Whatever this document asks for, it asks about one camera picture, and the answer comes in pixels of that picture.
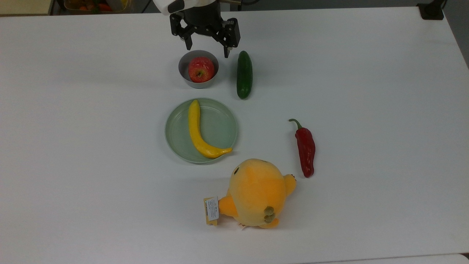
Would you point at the green cucumber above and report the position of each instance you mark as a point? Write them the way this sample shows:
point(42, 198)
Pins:
point(244, 75)

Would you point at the grey bowl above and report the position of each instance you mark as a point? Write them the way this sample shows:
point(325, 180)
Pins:
point(185, 79)

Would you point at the yellow banana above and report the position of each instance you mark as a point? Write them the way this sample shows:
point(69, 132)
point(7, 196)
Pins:
point(196, 132)

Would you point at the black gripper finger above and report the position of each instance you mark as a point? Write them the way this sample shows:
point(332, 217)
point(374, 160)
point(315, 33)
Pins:
point(231, 33)
point(177, 25)

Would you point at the red chili pepper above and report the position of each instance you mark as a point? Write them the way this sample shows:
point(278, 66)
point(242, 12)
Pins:
point(306, 148)

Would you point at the crate with toy fruits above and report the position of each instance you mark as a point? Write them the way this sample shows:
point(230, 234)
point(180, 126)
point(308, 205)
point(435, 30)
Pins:
point(95, 5)

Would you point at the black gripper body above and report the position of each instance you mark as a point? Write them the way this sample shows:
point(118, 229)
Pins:
point(203, 20)

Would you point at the black table clamp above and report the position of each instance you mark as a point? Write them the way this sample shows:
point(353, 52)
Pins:
point(431, 10)

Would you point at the red apple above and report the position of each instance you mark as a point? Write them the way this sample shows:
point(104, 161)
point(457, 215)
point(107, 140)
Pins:
point(201, 69)

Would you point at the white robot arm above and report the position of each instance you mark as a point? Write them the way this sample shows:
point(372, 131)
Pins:
point(163, 5)

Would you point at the orange plush dinosaur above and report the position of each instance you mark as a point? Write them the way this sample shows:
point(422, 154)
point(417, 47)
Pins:
point(256, 190)

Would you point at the pale green plate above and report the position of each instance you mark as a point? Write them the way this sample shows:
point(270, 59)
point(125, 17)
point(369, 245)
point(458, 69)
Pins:
point(220, 126)

